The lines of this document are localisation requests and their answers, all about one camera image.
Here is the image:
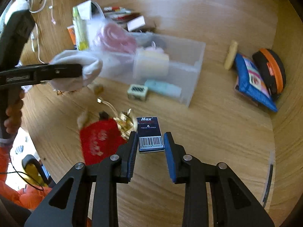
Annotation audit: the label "white drawstring pouch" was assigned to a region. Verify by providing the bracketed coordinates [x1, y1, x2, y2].
[48, 49, 104, 92]

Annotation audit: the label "white charging cable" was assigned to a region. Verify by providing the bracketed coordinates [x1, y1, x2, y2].
[14, 0, 48, 64]

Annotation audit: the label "yellow chair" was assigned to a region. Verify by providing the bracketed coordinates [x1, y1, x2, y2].
[21, 154, 51, 188]

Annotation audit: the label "black and orange case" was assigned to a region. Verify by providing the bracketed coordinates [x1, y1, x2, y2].
[251, 48, 287, 100]

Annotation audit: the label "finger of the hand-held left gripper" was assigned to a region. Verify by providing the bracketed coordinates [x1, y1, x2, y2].
[40, 63, 82, 84]

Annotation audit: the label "small patterned cube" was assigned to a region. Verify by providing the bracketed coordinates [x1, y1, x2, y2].
[127, 84, 149, 101]

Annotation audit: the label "pink knit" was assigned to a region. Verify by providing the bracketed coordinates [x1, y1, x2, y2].
[92, 22, 138, 55]

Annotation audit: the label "red fabric pouch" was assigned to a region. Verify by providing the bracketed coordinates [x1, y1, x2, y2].
[79, 119, 130, 166]

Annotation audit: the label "person's orange clothing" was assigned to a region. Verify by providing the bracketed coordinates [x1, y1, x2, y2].
[0, 180, 52, 210]

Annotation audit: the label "yellow spray bottle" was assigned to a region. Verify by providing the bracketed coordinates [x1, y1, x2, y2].
[72, 6, 90, 51]

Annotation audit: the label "person's left hand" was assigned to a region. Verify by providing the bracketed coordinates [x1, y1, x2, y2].
[4, 89, 25, 135]

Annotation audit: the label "clear plastic storage box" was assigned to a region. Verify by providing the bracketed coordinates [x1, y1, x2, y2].
[89, 33, 206, 108]

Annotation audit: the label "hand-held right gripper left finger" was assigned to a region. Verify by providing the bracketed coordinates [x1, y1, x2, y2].
[24, 131, 138, 227]

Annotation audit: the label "pink cable connector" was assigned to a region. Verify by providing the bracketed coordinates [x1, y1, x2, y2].
[48, 0, 57, 25]

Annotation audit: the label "orange carton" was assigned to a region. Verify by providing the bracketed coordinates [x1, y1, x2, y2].
[67, 25, 77, 48]

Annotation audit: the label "round white lidded container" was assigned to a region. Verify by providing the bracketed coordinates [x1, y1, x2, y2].
[132, 49, 170, 79]

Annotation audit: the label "person's left forearm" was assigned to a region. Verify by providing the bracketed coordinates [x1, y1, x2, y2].
[0, 135, 15, 178]

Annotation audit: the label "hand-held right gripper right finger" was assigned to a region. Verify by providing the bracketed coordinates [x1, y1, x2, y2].
[163, 132, 275, 227]

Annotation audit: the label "wooden desktop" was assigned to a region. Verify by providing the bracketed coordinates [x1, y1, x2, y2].
[20, 0, 278, 227]

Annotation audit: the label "small white box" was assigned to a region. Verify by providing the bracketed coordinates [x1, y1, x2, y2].
[126, 15, 146, 32]

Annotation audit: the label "white paper sheets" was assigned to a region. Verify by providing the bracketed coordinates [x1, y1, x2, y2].
[76, 0, 105, 21]

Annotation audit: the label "blue zip pouch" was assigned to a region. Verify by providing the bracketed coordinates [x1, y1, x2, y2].
[234, 53, 278, 112]

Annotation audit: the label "pale teal soft item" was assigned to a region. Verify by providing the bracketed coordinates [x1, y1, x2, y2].
[144, 79, 183, 98]

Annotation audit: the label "blue staple box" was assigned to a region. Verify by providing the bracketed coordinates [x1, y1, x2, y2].
[136, 116, 165, 153]

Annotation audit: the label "thin black cable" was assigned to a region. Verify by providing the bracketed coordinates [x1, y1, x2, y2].
[0, 155, 45, 191]

